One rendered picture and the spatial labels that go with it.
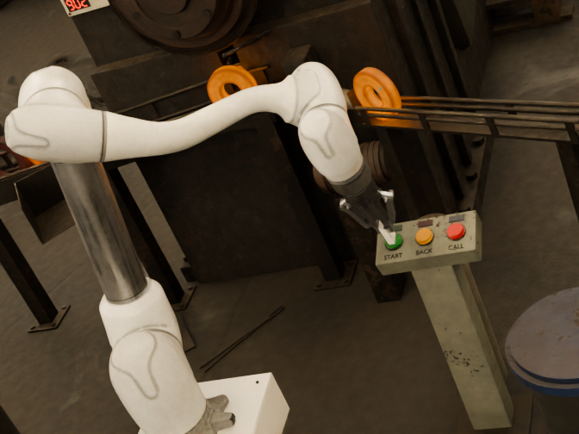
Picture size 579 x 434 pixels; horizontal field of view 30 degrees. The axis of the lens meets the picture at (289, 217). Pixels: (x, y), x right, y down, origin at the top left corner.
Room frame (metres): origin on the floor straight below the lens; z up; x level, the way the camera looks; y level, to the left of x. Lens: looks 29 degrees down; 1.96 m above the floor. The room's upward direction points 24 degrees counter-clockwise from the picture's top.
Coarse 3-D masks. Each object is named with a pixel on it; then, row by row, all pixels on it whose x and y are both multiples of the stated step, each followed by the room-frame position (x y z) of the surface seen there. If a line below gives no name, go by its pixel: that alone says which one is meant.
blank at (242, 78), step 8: (216, 72) 3.04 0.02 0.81; (224, 72) 3.03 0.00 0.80; (232, 72) 3.02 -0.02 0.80; (240, 72) 3.01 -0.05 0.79; (248, 72) 3.02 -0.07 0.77; (216, 80) 3.04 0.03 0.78; (224, 80) 3.03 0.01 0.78; (232, 80) 3.02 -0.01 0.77; (240, 80) 3.01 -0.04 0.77; (248, 80) 3.00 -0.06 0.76; (208, 88) 3.06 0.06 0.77; (216, 88) 3.05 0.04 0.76; (240, 88) 3.01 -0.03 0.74; (216, 96) 3.06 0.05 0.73; (224, 96) 3.05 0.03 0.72
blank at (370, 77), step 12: (360, 72) 2.67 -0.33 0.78; (372, 72) 2.64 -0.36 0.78; (360, 84) 2.69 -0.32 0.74; (372, 84) 2.64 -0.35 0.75; (384, 84) 2.60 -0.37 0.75; (360, 96) 2.70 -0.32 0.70; (372, 96) 2.69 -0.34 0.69; (384, 96) 2.61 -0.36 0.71; (396, 96) 2.60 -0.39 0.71; (384, 120) 2.64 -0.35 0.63
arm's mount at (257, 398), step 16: (208, 384) 2.09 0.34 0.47; (224, 384) 2.06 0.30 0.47; (240, 384) 2.04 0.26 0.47; (256, 384) 2.01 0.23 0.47; (272, 384) 2.01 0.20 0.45; (240, 400) 1.98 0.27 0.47; (256, 400) 1.96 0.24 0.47; (272, 400) 1.98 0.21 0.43; (240, 416) 1.93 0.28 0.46; (256, 416) 1.91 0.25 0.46; (272, 416) 1.96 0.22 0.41; (144, 432) 2.03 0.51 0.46; (224, 432) 1.91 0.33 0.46; (240, 432) 1.88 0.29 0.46; (256, 432) 1.88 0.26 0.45; (272, 432) 1.93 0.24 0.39
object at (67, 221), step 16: (32, 176) 3.14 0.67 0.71; (48, 176) 3.14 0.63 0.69; (16, 192) 3.05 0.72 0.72; (32, 192) 3.13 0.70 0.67; (48, 192) 3.14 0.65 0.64; (32, 208) 3.13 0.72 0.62; (48, 208) 3.13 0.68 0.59; (64, 208) 3.08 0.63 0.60; (32, 224) 2.94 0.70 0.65; (48, 224) 3.03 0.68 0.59; (64, 224) 2.98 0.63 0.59; (48, 240) 2.93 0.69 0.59
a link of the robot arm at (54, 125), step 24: (48, 96) 2.02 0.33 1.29; (72, 96) 2.04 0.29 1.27; (24, 120) 1.96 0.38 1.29; (48, 120) 1.95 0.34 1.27; (72, 120) 1.95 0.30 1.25; (96, 120) 1.96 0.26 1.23; (24, 144) 1.94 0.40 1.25; (48, 144) 1.93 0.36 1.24; (72, 144) 1.93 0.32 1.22; (96, 144) 1.93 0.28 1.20
